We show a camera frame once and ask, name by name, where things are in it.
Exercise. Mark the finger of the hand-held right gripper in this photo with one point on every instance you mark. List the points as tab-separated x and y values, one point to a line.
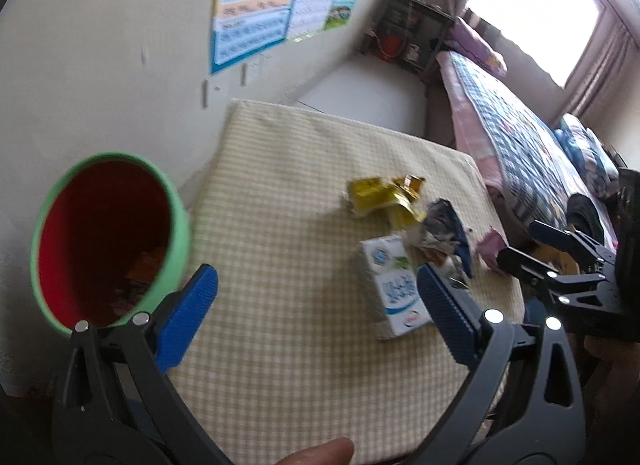
525	262
555	235

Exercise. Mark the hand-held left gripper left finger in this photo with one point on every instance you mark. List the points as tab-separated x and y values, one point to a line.
192	315

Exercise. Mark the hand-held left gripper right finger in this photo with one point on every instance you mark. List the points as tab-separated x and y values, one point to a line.
447	315

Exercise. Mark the pink snack bag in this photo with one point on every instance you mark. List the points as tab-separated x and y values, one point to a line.
492	245

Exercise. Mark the white blue milk carton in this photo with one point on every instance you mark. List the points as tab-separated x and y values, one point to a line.
395	290

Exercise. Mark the dark blue printed wrapper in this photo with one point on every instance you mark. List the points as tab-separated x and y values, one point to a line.
445	230

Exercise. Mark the red bin with green rim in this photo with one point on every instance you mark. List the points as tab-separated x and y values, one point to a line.
100	225

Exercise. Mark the yellow snack wrapper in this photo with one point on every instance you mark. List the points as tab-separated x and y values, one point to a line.
375	192

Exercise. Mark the person's right hand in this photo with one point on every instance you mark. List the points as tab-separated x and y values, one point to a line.
612	360

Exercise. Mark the person's left hand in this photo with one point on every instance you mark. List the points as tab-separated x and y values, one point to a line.
320	452

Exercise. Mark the dark clothing pile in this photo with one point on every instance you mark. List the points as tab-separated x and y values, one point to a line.
590	217

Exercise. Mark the person's leg in jeans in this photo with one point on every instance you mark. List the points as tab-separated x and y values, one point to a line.
534	312

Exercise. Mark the folded blue patterned blanket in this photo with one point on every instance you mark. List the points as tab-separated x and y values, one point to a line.
587	150

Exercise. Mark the bed with plaid quilt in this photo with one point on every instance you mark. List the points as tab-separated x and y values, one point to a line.
520	140

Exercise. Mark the checkered cloth table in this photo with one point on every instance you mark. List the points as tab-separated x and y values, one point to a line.
300	220

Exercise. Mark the pink bed sheet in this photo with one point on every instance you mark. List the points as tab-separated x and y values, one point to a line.
460	120

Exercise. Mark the purple pillow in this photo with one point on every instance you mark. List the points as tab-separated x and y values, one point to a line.
477	45

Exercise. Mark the bright window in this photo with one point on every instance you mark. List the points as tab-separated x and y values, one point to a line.
535	10

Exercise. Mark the dark metal shelf rack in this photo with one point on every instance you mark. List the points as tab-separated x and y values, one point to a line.
410	30

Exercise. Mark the red bucket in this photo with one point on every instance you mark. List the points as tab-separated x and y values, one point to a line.
389	45

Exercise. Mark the large blue wall poster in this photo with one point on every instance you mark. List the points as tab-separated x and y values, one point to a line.
250	10

